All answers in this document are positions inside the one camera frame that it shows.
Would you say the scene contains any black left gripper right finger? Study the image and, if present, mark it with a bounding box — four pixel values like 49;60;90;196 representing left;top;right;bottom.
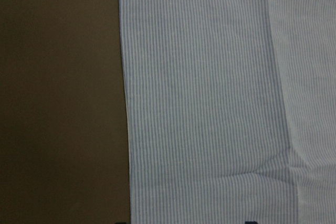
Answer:
244;220;260;224

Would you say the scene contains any light blue striped shirt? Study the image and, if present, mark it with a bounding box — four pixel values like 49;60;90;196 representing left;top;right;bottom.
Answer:
119;0;335;223

